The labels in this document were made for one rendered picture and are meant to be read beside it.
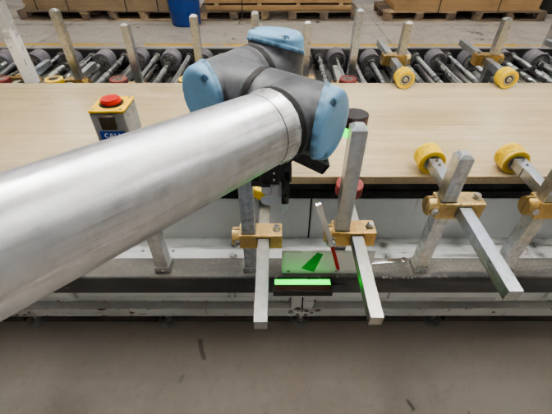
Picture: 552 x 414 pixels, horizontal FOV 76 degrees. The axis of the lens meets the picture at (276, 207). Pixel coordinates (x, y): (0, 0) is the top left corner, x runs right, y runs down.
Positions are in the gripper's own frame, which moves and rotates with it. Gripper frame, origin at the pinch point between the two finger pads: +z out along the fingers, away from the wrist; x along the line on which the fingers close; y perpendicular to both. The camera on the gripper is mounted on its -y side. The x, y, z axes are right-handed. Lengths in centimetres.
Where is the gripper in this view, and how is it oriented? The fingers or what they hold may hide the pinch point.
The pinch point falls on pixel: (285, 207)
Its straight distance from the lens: 79.1
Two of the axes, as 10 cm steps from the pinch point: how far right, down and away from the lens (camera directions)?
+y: -10.0, 0.0, 0.0
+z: 0.0, 7.5, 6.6
